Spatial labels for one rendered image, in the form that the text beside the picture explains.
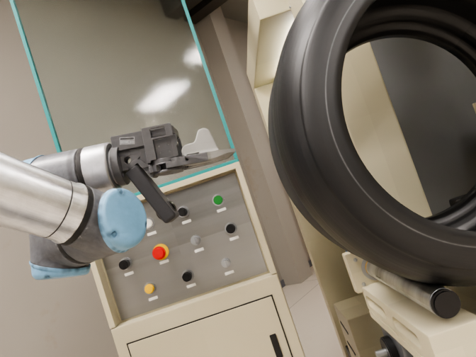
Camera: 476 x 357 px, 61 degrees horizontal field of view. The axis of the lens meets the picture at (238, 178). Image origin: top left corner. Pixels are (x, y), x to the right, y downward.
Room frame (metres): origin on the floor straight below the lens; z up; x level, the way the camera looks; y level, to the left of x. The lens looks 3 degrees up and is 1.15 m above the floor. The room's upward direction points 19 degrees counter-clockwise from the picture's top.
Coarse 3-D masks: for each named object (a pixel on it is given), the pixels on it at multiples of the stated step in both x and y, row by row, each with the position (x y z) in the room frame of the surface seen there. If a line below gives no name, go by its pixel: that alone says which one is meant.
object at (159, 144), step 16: (144, 128) 0.68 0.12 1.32; (160, 128) 0.69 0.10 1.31; (112, 144) 0.70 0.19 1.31; (128, 144) 0.70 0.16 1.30; (144, 144) 0.68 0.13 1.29; (160, 144) 0.69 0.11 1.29; (176, 144) 0.69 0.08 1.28; (112, 160) 0.68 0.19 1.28; (144, 160) 0.70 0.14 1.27; (160, 160) 0.68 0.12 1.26
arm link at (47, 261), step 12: (36, 240) 0.65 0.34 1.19; (48, 240) 0.63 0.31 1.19; (36, 252) 0.65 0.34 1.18; (48, 252) 0.63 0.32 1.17; (60, 252) 0.62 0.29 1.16; (36, 264) 0.65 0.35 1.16; (48, 264) 0.64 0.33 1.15; (60, 264) 0.64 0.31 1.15; (72, 264) 0.64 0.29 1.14; (84, 264) 0.65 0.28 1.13; (36, 276) 0.64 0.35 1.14; (48, 276) 0.64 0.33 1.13; (60, 276) 0.64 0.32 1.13; (72, 276) 0.71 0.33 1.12
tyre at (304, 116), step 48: (336, 0) 0.60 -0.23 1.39; (384, 0) 0.85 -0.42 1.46; (432, 0) 0.85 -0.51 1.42; (288, 48) 0.63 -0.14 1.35; (336, 48) 0.59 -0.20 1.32; (288, 96) 0.62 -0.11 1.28; (336, 96) 0.59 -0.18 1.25; (288, 144) 0.63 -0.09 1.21; (336, 144) 0.59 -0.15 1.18; (288, 192) 0.80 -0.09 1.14; (336, 192) 0.60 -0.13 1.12; (384, 192) 0.59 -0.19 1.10; (336, 240) 0.69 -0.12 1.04; (384, 240) 0.60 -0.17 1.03; (432, 240) 0.59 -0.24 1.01
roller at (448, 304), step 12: (372, 264) 0.93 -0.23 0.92; (384, 276) 0.84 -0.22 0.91; (396, 276) 0.79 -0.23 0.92; (396, 288) 0.78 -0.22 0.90; (408, 288) 0.72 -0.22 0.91; (420, 288) 0.68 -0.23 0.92; (432, 288) 0.65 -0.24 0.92; (444, 288) 0.64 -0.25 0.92; (420, 300) 0.68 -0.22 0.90; (432, 300) 0.63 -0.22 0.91; (444, 300) 0.63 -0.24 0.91; (456, 300) 0.63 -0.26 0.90; (444, 312) 0.63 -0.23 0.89; (456, 312) 0.63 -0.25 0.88
